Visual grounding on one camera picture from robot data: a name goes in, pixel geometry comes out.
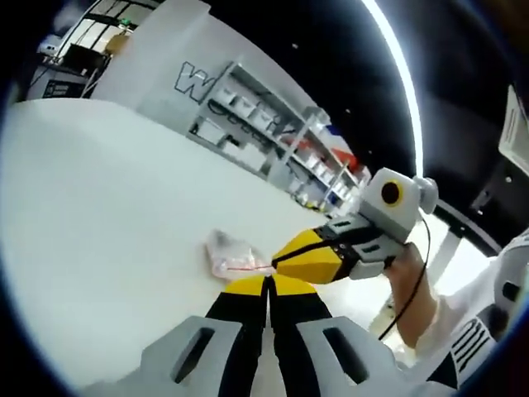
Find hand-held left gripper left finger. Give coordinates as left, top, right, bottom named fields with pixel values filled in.
left=84, top=275, right=269, bottom=397

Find person's right hand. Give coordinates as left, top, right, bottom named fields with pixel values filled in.
left=387, top=242, right=431, bottom=291

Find person's white shirt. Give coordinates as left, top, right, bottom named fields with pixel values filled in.
left=407, top=229, right=529, bottom=392

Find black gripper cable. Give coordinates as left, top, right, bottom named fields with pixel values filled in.
left=379, top=213, right=431, bottom=341

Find red blue striped banner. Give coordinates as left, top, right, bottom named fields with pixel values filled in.
left=320, top=122, right=367, bottom=173

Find small yellow black devices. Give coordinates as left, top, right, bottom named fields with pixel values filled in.
left=296, top=194, right=330, bottom=213

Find white ceiling vent panel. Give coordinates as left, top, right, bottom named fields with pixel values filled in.
left=497, top=82, right=529, bottom=167

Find grey metal shelf unit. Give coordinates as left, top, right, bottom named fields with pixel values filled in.
left=188, top=60, right=373, bottom=218

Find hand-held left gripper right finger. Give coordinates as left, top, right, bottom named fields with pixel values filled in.
left=268, top=275, right=414, bottom=397

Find clear resealable bag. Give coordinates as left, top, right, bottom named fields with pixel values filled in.
left=203, top=228, right=277, bottom=283

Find curved ceiling light strip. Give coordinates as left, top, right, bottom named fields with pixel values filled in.
left=361, top=0, right=427, bottom=181

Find white lettered partition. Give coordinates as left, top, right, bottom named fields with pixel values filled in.
left=93, top=0, right=319, bottom=129

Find row of white storage bins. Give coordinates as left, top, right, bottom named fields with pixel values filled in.
left=208, top=80, right=359, bottom=202

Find grey cabinet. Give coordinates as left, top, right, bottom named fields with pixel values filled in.
left=31, top=69, right=99, bottom=101

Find small black monitor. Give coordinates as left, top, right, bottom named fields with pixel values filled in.
left=64, top=42, right=112, bottom=76

